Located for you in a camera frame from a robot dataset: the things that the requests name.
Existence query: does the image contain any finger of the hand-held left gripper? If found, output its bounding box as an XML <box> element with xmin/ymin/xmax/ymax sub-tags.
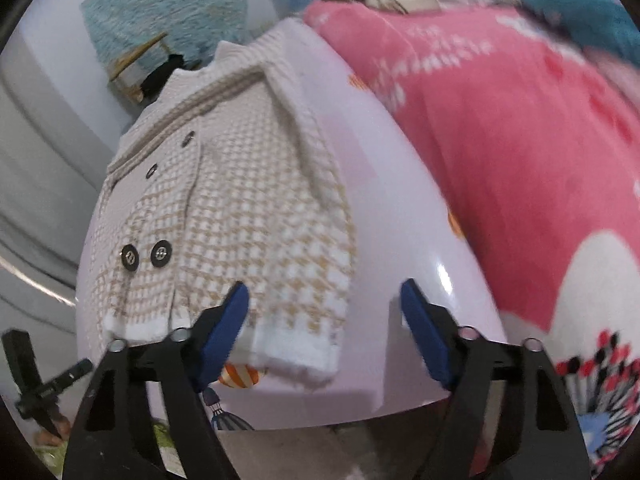
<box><xmin>15</xmin><ymin>358</ymin><xmax>94</xmax><ymax>435</ymax></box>
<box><xmin>1</xmin><ymin>329</ymin><xmax>37</xmax><ymax>396</ymax></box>

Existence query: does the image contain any beige white checked coat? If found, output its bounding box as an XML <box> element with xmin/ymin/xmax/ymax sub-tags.
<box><xmin>87</xmin><ymin>25</ymin><xmax>358</xmax><ymax>388</ymax></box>

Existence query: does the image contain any teal cloth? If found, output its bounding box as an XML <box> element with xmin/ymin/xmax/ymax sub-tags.
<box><xmin>517</xmin><ymin>0</ymin><xmax>640</xmax><ymax>68</ymax></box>

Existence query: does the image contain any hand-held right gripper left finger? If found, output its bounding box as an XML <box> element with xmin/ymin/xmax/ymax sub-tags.
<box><xmin>62</xmin><ymin>281</ymin><xmax>250</xmax><ymax>480</ymax></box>

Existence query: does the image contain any pink floral blanket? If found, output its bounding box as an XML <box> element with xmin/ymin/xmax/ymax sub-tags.
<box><xmin>302</xmin><ymin>0</ymin><xmax>640</xmax><ymax>480</ymax></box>

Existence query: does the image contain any black bag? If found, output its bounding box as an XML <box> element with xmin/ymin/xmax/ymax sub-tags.
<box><xmin>140</xmin><ymin>54</ymin><xmax>186</xmax><ymax>103</ymax></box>

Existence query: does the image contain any white curtain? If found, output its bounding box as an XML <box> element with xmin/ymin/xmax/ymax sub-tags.
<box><xmin>0</xmin><ymin>25</ymin><xmax>136</xmax><ymax>321</ymax></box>

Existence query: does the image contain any pink printed glossy mat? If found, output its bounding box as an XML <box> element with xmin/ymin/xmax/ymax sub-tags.
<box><xmin>75</xmin><ymin>25</ymin><xmax>511</xmax><ymax>431</ymax></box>

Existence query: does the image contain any teal floral curtain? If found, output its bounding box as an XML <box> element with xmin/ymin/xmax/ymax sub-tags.
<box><xmin>80</xmin><ymin>0</ymin><xmax>261</xmax><ymax>68</ymax></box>

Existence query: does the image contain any wooden chair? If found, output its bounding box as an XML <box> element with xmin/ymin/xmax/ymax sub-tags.
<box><xmin>107</xmin><ymin>32</ymin><xmax>173</xmax><ymax>103</ymax></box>

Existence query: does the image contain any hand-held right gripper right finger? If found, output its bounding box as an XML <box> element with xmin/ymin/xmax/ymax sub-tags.
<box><xmin>400</xmin><ymin>278</ymin><xmax>592</xmax><ymax>480</ymax></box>

